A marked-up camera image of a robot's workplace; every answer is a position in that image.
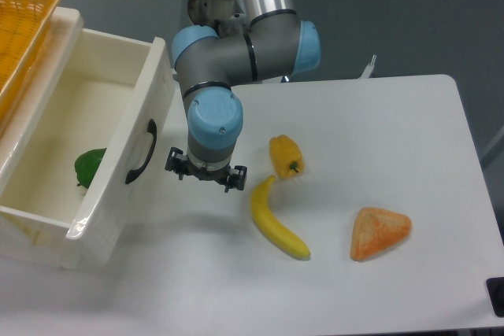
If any yellow woven basket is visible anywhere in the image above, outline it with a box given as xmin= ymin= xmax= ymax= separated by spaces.
xmin=1 ymin=0 xmax=61 ymax=124

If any orange triangular bread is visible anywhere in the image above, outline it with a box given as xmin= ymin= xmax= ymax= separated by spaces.
xmin=350 ymin=207 xmax=412 ymax=261

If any white drawer cabinet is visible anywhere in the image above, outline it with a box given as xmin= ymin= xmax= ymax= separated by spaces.
xmin=1 ymin=7 xmax=83 ymax=268

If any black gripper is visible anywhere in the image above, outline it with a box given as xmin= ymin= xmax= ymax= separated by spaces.
xmin=165 ymin=146 xmax=247 ymax=193

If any yellow banana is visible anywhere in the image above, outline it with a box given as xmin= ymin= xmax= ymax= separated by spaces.
xmin=250 ymin=175 xmax=311 ymax=260

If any black object at table edge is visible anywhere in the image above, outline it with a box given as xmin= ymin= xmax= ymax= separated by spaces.
xmin=486 ymin=277 xmax=504 ymax=318

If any white metal table bracket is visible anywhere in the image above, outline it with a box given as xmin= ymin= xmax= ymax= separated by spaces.
xmin=359 ymin=54 xmax=377 ymax=79

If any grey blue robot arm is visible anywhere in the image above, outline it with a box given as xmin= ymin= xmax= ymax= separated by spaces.
xmin=165 ymin=0 xmax=321 ymax=190

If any yellow bell pepper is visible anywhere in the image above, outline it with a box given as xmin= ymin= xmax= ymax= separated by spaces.
xmin=269 ymin=135 xmax=305 ymax=179

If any black top drawer handle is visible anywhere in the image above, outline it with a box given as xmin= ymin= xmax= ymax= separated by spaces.
xmin=124 ymin=119 xmax=158 ymax=185

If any green bell pepper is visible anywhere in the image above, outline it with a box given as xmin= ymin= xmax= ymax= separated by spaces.
xmin=74 ymin=148 xmax=106 ymax=189

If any white top drawer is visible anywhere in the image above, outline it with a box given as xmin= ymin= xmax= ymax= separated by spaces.
xmin=0 ymin=28 xmax=176 ymax=268

